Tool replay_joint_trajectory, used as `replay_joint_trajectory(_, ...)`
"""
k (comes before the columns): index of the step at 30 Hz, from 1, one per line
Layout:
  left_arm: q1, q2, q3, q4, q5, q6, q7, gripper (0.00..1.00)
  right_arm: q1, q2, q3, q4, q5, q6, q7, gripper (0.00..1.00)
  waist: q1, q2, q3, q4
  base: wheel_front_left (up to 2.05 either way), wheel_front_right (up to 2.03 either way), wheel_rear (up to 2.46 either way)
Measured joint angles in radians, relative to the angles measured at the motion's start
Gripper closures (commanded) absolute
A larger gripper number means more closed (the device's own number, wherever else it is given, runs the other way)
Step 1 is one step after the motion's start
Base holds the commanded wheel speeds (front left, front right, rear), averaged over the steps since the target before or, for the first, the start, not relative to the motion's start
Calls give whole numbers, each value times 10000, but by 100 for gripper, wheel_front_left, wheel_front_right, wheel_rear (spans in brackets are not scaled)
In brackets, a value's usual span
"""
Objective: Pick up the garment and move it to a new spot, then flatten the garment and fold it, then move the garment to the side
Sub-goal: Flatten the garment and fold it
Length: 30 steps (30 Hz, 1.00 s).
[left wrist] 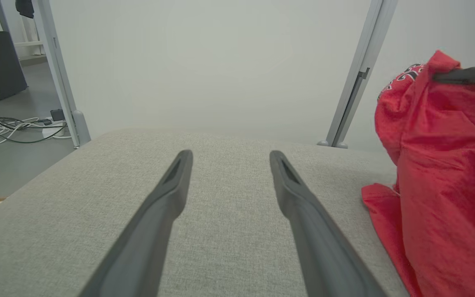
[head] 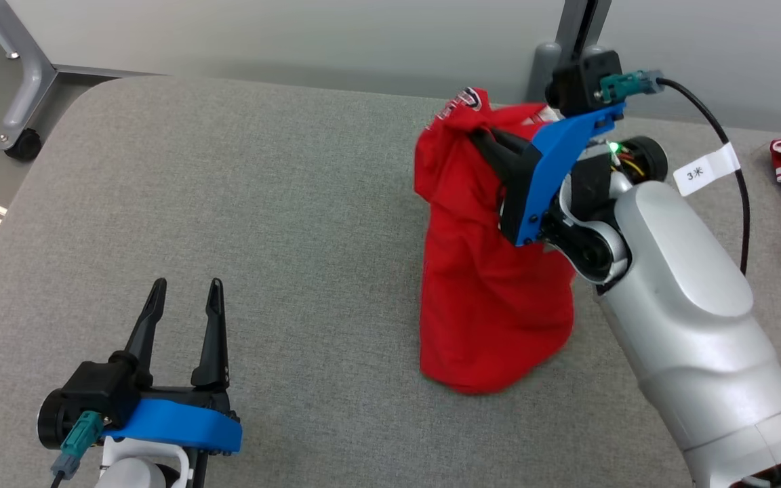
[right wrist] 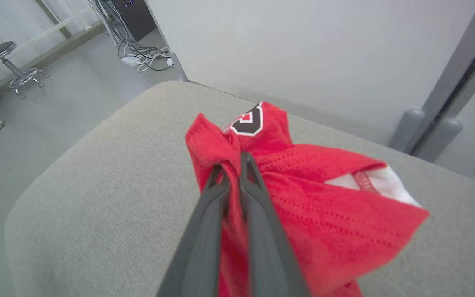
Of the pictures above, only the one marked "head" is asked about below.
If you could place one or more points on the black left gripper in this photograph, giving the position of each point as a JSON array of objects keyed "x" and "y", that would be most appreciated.
[{"x": 187, "y": 395}]

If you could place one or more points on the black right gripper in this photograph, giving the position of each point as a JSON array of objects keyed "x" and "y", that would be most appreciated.
[{"x": 516, "y": 203}]

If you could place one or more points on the red shorts white waistband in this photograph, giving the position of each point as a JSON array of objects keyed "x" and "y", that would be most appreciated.
[{"x": 492, "y": 305}]

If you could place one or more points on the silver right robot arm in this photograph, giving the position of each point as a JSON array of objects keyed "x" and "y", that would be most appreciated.
[{"x": 689, "y": 285}]

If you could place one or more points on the black caster wheel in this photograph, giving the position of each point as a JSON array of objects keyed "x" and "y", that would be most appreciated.
[{"x": 23, "y": 146}]

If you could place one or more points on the blue left camera bracket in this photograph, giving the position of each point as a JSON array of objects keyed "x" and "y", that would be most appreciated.
[{"x": 180, "y": 423}]

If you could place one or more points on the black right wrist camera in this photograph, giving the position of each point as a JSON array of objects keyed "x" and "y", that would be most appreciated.
[{"x": 584, "y": 81}]

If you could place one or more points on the grey partition joining post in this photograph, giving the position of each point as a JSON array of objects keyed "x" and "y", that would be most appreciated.
[{"x": 570, "y": 20}]

